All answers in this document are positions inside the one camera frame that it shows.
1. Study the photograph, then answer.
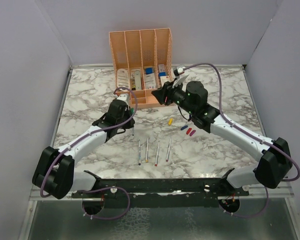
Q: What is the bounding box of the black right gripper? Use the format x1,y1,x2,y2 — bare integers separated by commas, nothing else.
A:
152,78,196,116

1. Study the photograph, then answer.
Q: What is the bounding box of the blue white pen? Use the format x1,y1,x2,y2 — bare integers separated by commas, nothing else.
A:
138,140,141,166

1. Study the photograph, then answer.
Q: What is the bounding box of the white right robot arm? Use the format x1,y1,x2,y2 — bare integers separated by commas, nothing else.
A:
151,81,292,196

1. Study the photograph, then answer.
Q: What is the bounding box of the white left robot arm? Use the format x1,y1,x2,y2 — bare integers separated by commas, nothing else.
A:
32,99,135,199

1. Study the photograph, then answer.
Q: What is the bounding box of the yellow tipped white pen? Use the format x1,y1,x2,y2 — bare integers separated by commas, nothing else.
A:
145,137,149,163

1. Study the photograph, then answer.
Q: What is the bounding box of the magenta tipped white pen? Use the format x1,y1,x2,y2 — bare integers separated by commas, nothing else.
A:
165,137,172,162

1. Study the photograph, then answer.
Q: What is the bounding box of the red tipped white pen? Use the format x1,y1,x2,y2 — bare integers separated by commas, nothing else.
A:
154,140,160,167

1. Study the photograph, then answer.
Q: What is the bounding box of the white box blue lid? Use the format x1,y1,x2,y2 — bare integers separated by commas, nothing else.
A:
144,66,157,90

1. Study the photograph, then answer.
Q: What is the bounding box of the grey metal flat tool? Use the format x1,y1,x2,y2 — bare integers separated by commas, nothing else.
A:
132,70,142,91

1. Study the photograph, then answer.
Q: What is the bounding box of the white oval packaged item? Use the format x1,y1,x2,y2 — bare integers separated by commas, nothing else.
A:
116,68,130,89

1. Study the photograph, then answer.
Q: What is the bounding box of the peach plastic desk organizer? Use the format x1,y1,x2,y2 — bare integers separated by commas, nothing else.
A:
109,28,173,109

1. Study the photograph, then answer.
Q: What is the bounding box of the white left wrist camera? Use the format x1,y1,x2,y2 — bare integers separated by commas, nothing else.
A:
116,93,130,105

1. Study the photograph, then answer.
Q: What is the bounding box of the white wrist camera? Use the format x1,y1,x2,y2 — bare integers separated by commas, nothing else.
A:
172,65,189,89
116,93,130,105

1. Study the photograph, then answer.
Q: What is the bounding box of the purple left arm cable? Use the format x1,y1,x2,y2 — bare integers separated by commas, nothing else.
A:
39,87,138,198

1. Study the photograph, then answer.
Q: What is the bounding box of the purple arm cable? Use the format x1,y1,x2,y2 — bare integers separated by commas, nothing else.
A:
183,62,300,181
39,87,138,198

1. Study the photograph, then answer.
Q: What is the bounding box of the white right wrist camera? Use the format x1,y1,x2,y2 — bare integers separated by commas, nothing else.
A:
172,65,189,89

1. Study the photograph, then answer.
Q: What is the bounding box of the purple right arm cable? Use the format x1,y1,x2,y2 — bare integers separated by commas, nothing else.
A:
183,62,300,181

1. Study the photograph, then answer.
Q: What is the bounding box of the black metal base frame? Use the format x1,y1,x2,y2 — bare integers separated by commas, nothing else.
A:
71,177,249,209

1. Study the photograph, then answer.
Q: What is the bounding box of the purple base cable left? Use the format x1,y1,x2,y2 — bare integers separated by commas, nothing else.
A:
81,187,132,221

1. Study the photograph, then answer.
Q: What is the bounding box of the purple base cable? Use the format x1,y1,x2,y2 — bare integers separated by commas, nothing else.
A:
222,184,271,220
81,187,132,221

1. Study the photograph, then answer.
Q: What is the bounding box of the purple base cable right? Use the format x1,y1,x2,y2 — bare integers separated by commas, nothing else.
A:
222,184,271,220

